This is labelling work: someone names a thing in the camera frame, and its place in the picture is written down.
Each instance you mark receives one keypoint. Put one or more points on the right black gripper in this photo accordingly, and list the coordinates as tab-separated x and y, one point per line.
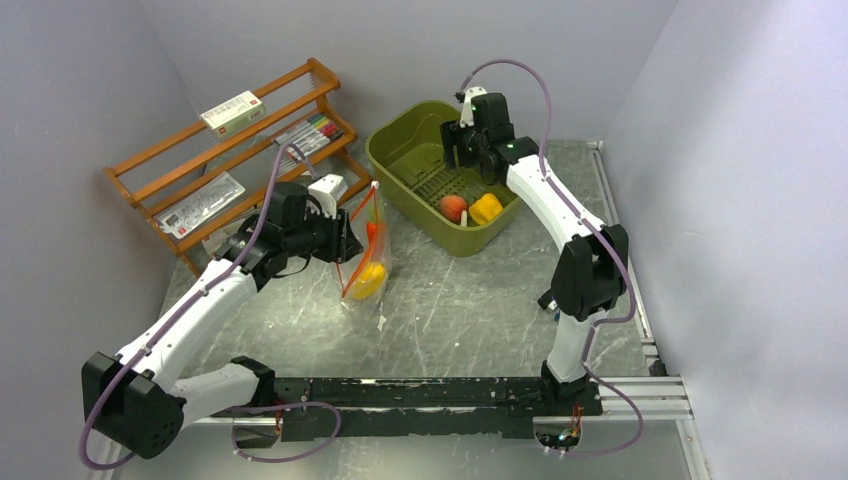
453	135

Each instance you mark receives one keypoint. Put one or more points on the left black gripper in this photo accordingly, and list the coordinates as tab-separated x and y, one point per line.
341	244

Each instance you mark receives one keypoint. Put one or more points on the orange toy carrot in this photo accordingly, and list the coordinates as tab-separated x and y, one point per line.
372	224

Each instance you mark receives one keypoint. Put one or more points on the yellow toy mango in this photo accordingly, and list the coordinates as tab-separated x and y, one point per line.
369	281

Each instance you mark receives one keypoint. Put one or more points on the clear zip top bag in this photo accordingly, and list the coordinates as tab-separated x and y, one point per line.
360	312

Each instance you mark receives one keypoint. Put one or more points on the yellow toy bell pepper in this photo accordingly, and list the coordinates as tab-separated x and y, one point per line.
485	209

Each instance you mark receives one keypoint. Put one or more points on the orange toy peach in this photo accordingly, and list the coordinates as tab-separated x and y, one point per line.
452	207

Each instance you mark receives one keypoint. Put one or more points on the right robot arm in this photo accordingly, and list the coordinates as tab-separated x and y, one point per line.
590	274

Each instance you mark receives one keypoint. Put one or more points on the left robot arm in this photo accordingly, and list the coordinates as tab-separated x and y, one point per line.
137	397

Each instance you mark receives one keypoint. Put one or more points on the olive green plastic basin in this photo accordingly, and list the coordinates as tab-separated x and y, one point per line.
407	157

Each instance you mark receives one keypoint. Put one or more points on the pack of coloured markers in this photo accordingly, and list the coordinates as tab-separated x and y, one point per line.
309	136

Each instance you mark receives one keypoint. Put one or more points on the wooden shelf rack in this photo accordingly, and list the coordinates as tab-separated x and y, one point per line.
165	174

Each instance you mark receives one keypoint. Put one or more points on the small box under shelf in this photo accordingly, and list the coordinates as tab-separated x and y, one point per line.
216	239

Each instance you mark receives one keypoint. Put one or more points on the white green box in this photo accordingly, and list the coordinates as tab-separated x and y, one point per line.
233	115

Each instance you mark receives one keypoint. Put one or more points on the clear flat plastic package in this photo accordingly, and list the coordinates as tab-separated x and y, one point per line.
188	214

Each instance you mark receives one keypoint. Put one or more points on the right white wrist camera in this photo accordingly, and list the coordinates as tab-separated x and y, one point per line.
466	98

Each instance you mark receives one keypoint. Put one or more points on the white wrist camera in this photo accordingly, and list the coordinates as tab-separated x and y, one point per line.
328	191
466	98

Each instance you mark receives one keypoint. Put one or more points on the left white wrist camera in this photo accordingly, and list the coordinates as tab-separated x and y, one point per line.
328	191

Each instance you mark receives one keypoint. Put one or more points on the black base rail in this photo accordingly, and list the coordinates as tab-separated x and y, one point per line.
311	408

